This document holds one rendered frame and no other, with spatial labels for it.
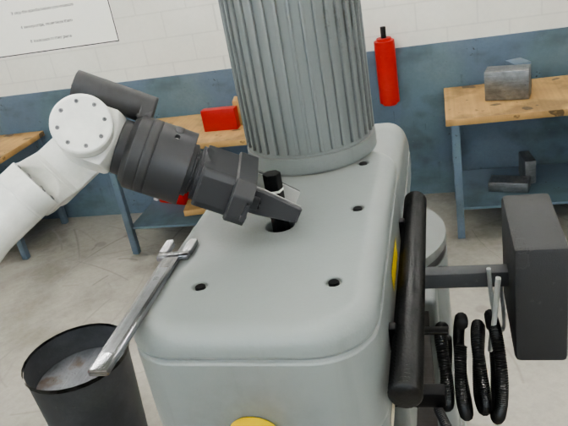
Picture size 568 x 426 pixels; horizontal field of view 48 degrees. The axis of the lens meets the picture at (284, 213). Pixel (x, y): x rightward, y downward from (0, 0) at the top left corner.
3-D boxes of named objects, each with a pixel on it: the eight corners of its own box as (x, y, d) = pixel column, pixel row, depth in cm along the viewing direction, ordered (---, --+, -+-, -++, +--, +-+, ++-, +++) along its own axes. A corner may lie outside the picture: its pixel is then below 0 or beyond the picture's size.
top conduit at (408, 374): (424, 410, 63) (422, 382, 62) (381, 410, 64) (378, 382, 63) (427, 209, 102) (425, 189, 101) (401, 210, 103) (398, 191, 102)
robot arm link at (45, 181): (127, 129, 72) (36, 215, 69) (129, 144, 80) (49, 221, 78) (84, 88, 71) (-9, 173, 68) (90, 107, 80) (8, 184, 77)
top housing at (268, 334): (389, 464, 63) (372, 331, 57) (146, 455, 70) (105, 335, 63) (406, 237, 104) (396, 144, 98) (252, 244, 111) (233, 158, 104)
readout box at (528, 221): (576, 362, 103) (579, 247, 94) (515, 362, 105) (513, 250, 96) (554, 292, 120) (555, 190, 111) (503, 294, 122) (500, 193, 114)
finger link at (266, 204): (294, 225, 77) (245, 209, 76) (303, 202, 76) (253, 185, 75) (294, 231, 75) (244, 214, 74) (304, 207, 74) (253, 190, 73)
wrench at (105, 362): (118, 376, 57) (116, 369, 56) (79, 377, 58) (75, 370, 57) (199, 243, 78) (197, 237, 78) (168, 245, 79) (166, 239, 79)
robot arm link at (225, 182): (238, 204, 85) (150, 176, 83) (264, 139, 81) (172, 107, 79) (234, 249, 73) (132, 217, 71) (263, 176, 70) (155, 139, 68)
